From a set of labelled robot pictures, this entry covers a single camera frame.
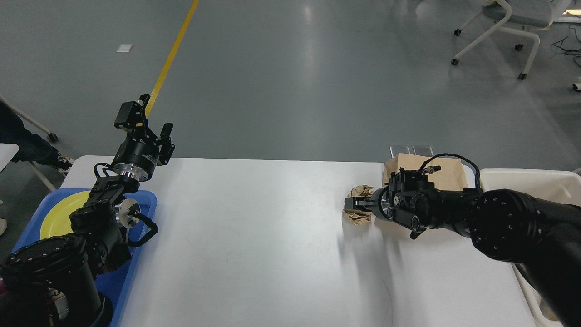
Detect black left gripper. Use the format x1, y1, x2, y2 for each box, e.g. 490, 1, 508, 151
112, 94, 176, 182

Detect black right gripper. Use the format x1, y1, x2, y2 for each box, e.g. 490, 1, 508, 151
343, 186, 394, 222

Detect brown paper ball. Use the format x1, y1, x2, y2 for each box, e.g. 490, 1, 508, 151
342, 185, 374, 225

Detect brown paper bag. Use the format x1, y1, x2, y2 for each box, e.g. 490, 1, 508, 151
376, 153, 469, 225

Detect yellow plastic plate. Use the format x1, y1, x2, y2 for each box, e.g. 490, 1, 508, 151
39, 188, 89, 239

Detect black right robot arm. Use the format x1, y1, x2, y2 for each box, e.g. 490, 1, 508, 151
343, 154, 581, 327

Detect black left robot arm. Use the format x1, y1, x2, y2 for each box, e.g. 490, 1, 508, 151
1, 94, 175, 327

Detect person leg dark trousers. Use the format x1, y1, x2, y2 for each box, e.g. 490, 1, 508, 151
0, 99, 75, 176

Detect blue plastic tray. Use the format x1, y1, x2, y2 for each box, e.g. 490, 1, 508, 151
1, 204, 141, 327

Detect beige plastic bin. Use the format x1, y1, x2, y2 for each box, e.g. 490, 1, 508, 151
481, 169, 581, 327

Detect grey office chair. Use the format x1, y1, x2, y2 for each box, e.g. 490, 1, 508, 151
451, 0, 580, 80

